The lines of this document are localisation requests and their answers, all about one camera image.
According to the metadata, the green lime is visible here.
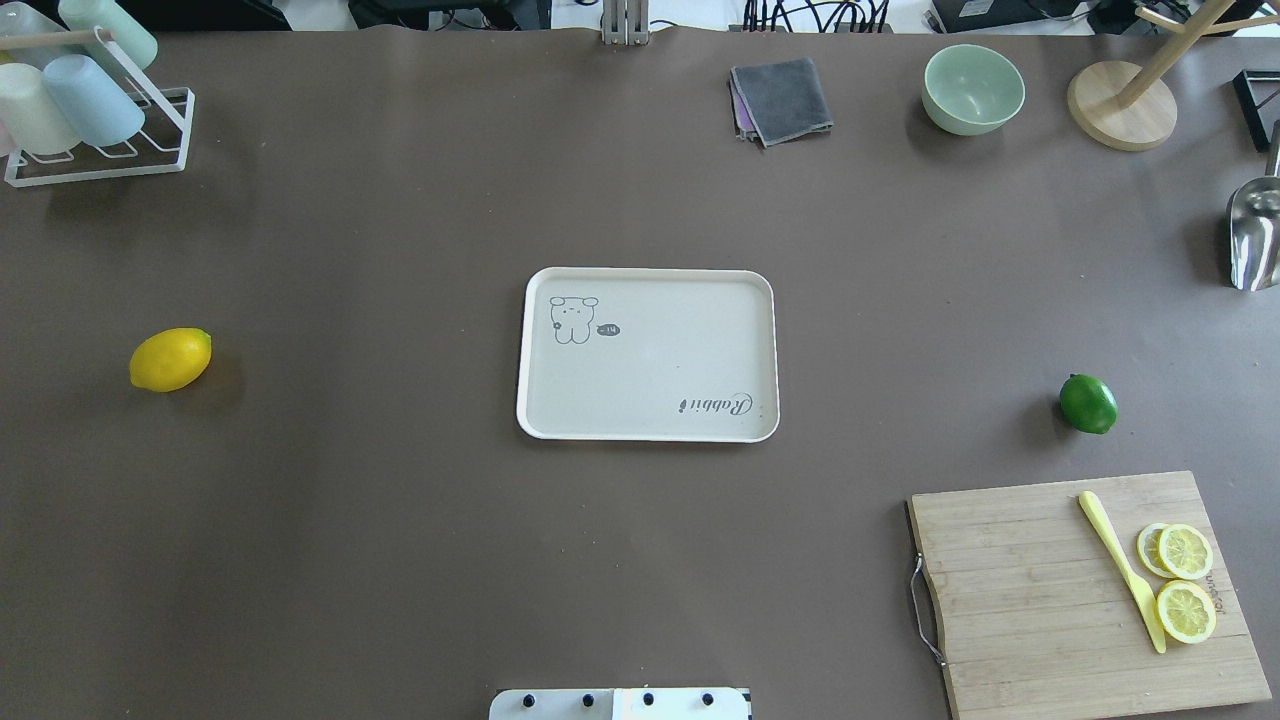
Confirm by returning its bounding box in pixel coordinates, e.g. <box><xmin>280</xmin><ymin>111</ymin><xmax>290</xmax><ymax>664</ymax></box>
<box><xmin>1059</xmin><ymin>373</ymin><xmax>1117</xmax><ymax>436</ymax></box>

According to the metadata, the yellow lemon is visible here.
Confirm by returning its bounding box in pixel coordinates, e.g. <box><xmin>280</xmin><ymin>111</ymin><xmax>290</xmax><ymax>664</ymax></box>
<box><xmin>128</xmin><ymin>327</ymin><xmax>212</xmax><ymax>392</ymax></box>

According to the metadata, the cream rectangular tray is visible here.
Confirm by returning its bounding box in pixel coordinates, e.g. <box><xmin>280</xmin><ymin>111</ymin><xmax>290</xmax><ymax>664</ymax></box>
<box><xmin>515</xmin><ymin>266</ymin><xmax>780</xmax><ymax>443</ymax></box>

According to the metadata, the folded grey cloth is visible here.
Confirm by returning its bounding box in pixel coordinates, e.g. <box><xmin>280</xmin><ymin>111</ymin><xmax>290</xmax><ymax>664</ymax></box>
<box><xmin>730</xmin><ymin>56</ymin><xmax>835</xmax><ymax>149</ymax></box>

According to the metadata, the white control box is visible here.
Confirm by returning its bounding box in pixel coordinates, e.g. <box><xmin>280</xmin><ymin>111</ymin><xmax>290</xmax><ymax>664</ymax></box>
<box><xmin>488</xmin><ymin>685</ymin><xmax>753</xmax><ymax>719</ymax></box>

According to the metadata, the green bowl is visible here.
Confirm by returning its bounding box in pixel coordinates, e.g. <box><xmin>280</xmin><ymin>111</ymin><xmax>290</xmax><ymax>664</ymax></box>
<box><xmin>922</xmin><ymin>44</ymin><xmax>1027</xmax><ymax>136</ymax></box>

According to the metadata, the yellow plastic knife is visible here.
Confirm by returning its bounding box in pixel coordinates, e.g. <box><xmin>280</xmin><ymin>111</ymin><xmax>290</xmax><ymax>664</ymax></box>
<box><xmin>1078</xmin><ymin>489</ymin><xmax>1167</xmax><ymax>653</ymax></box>

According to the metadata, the wooden cutting board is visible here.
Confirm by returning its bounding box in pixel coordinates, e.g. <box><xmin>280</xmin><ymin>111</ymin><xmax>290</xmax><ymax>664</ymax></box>
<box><xmin>908</xmin><ymin>471</ymin><xmax>1272</xmax><ymax>719</ymax></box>

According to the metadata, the hidden back lemon slice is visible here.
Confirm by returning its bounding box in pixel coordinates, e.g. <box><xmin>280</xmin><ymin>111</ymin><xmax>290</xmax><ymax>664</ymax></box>
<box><xmin>1135</xmin><ymin>521</ymin><xmax>1176</xmax><ymax>579</ymax></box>

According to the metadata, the wooden mug tree stand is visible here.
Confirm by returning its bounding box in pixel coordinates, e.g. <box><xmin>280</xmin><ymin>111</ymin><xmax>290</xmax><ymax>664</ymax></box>
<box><xmin>1068</xmin><ymin>1</ymin><xmax>1279</xmax><ymax>152</ymax></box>

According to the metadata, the upper front lemon slice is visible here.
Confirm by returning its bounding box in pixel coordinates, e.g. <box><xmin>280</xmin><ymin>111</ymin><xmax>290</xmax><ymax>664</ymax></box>
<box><xmin>1156</xmin><ymin>524</ymin><xmax>1215</xmax><ymax>582</ymax></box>

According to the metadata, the mint green cup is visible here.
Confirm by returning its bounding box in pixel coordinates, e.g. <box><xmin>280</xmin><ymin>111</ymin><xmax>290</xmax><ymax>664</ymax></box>
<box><xmin>58</xmin><ymin>0</ymin><xmax>157</xmax><ymax>69</ymax></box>

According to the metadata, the lower lemon slice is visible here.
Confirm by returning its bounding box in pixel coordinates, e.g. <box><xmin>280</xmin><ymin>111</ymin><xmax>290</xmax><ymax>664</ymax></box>
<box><xmin>1156</xmin><ymin>579</ymin><xmax>1217</xmax><ymax>644</ymax></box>

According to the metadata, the metal scoop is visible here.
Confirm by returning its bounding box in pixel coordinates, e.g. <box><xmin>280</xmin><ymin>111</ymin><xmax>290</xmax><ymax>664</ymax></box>
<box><xmin>1228</xmin><ymin>124</ymin><xmax>1279</xmax><ymax>291</ymax></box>

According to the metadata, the pale cream cup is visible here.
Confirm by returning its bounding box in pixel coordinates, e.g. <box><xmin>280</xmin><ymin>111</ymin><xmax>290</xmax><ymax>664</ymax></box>
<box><xmin>1</xmin><ymin>63</ymin><xmax>81</xmax><ymax>156</ymax></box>

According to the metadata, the translucent clear cup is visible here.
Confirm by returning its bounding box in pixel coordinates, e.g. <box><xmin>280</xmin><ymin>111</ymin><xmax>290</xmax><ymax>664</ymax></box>
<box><xmin>1</xmin><ymin>1</ymin><xmax>81</xmax><ymax>70</ymax></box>

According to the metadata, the metal bracket post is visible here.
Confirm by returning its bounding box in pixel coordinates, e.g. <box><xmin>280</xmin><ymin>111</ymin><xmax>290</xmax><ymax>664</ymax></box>
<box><xmin>600</xmin><ymin>0</ymin><xmax>650</xmax><ymax>46</ymax></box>

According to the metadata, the white wire cup rack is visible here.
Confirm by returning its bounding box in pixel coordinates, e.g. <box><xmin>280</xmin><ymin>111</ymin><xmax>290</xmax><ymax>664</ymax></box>
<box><xmin>3</xmin><ymin>27</ymin><xmax>196</xmax><ymax>187</ymax></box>

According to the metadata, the black stand frame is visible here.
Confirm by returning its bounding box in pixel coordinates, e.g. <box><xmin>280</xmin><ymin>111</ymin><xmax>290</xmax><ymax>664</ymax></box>
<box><xmin>1231</xmin><ymin>69</ymin><xmax>1279</xmax><ymax>152</ymax></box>

